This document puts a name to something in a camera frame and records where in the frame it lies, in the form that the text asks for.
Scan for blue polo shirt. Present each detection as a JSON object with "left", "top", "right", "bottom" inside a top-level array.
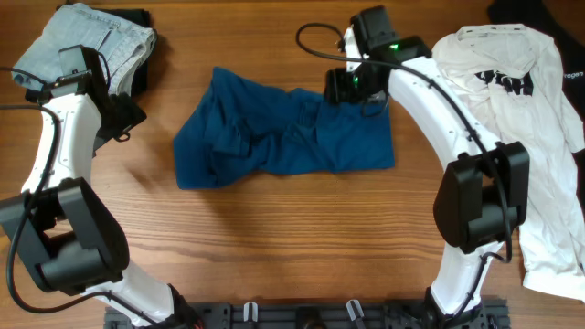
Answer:
[{"left": 174, "top": 67, "right": 395, "bottom": 190}]

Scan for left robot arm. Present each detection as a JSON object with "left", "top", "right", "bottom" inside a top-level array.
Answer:
[{"left": 1, "top": 45, "right": 204, "bottom": 328}]

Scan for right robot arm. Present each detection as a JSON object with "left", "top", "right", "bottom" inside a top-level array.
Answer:
[{"left": 324, "top": 6, "right": 529, "bottom": 328}]

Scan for folded light blue jeans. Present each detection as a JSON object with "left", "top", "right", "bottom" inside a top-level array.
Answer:
[{"left": 10, "top": 2, "right": 157, "bottom": 99}]

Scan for white t-shirt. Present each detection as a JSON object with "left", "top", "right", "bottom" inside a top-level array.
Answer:
[{"left": 432, "top": 24, "right": 584, "bottom": 300}]

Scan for black printed garment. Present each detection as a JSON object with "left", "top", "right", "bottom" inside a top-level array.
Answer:
[{"left": 461, "top": 1, "right": 584, "bottom": 220}]

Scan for right black cable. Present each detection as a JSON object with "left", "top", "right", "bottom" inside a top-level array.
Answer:
[{"left": 294, "top": 22, "right": 515, "bottom": 321}]

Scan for black cable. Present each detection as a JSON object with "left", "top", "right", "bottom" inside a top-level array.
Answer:
[
  {"left": 0, "top": 50, "right": 161, "bottom": 326},
  {"left": 294, "top": 22, "right": 515, "bottom": 321}
]

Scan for left black cable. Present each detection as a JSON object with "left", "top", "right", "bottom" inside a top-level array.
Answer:
[{"left": 0, "top": 50, "right": 161, "bottom": 326}]

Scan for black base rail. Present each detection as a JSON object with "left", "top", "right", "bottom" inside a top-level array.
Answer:
[{"left": 103, "top": 299, "right": 512, "bottom": 329}]

